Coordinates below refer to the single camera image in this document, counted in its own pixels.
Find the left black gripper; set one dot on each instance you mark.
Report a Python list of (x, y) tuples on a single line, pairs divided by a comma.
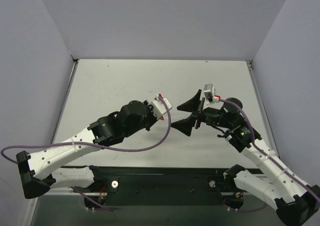
[(149, 122)]

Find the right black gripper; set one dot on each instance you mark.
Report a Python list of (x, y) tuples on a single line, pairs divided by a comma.
[(199, 114)]

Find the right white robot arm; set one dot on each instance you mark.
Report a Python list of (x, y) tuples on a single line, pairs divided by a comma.
[(294, 200)]

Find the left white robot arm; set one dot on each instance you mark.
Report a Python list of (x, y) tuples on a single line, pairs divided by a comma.
[(46, 169)]

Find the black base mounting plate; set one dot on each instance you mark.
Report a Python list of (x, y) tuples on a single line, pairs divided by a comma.
[(142, 186)]

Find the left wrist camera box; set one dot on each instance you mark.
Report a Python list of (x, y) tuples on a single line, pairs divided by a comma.
[(158, 107)]

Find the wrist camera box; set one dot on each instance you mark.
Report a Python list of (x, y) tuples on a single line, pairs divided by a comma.
[(210, 96), (158, 107)]

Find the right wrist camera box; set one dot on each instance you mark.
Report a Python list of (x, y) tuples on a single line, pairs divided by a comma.
[(210, 96)]

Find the aluminium frame rail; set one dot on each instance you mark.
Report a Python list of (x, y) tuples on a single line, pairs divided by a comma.
[(265, 119)]

